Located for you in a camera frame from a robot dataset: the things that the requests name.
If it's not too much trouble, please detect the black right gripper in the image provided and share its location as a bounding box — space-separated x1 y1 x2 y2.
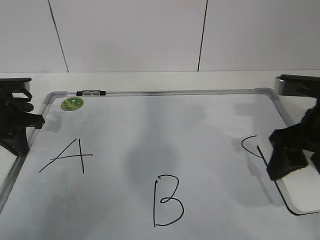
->
266 74 320 181

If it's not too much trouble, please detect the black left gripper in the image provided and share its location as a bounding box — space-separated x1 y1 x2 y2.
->
0 77 45 156

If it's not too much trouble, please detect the white whiteboard eraser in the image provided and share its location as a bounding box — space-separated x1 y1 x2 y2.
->
256 146 320 216

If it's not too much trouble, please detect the round green magnet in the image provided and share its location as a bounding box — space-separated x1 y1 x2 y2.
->
61 97 84 111

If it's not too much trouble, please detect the black hanging clip on frame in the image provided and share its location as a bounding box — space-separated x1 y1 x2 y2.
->
76 90 106 97

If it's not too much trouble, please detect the white whiteboard with grey frame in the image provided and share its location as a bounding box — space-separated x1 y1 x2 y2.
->
0 89 320 240

